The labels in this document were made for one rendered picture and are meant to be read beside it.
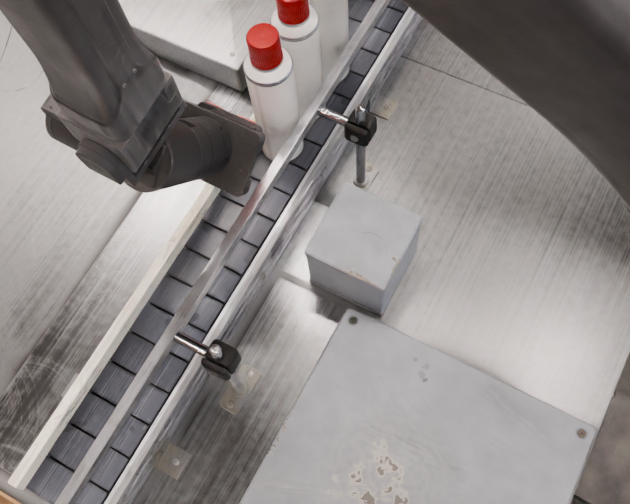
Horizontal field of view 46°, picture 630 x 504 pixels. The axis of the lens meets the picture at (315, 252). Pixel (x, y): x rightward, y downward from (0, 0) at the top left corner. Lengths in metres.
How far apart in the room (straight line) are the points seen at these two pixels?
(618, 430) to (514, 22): 1.33
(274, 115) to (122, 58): 0.36
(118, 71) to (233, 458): 0.49
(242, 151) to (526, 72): 0.51
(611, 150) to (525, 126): 0.78
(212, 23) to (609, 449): 1.00
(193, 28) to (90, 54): 0.60
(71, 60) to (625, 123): 0.32
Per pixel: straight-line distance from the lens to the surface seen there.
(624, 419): 1.50
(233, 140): 0.70
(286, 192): 0.89
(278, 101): 0.80
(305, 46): 0.82
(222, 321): 0.84
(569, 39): 0.20
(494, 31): 0.21
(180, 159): 0.63
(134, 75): 0.51
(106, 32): 0.46
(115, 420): 0.75
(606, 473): 1.48
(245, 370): 0.86
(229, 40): 1.03
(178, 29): 1.05
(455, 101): 1.02
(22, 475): 0.82
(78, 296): 0.95
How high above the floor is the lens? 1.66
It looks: 66 degrees down
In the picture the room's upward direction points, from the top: 8 degrees counter-clockwise
